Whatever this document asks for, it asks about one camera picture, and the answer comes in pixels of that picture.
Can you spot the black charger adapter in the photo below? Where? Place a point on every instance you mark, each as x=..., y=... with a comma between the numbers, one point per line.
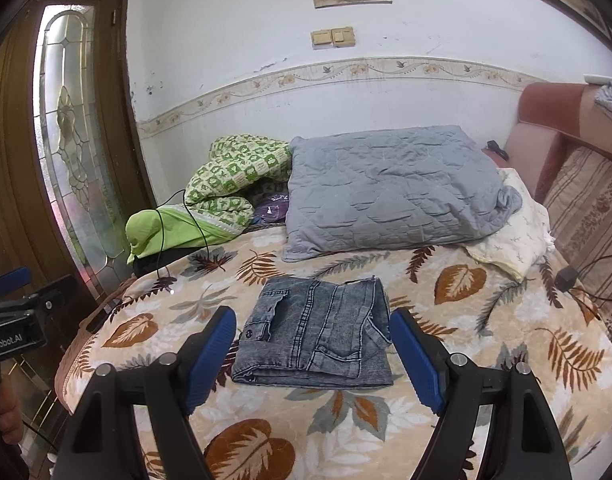
x=567, y=277

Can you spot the framed wall painting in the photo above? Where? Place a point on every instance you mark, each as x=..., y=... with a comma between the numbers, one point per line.
x=586, y=5

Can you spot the plain light green cloth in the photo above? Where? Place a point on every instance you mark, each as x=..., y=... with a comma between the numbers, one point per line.
x=161, y=232

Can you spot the grey quilted pillow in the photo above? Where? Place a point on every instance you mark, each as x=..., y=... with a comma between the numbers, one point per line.
x=386, y=190

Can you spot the striped floral sofa cover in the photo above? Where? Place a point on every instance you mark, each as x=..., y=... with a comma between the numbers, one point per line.
x=591, y=210

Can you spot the grey denim pants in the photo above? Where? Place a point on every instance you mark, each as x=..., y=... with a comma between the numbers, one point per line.
x=316, y=335

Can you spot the small black object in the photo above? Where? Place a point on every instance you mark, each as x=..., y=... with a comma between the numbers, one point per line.
x=496, y=148

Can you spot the beige light switch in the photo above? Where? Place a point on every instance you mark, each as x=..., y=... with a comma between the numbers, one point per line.
x=321, y=39
x=343, y=36

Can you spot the purple cloth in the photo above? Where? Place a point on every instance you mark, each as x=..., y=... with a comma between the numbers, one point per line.
x=273, y=207

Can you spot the cream white pillow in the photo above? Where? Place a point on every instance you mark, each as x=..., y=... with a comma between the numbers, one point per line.
x=516, y=240

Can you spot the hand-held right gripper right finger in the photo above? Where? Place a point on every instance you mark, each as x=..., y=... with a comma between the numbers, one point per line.
x=418, y=360

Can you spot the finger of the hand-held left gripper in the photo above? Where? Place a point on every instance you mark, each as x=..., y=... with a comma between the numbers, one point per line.
x=13, y=278
x=56, y=292

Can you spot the green patterned quilt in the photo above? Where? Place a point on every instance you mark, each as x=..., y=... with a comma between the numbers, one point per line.
x=236, y=170

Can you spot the wooden door with glass pane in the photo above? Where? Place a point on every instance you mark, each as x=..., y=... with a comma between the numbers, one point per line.
x=16, y=160

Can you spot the reddish brown sofa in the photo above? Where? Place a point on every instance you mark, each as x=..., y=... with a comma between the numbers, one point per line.
x=546, y=105

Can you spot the leaf print blanket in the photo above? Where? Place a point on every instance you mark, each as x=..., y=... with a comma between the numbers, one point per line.
x=336, y=430

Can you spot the person's left hand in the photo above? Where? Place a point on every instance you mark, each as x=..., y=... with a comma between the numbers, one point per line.
x=6, y=410

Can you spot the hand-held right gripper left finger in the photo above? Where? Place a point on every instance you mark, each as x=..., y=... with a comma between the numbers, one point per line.
x=211, y=355

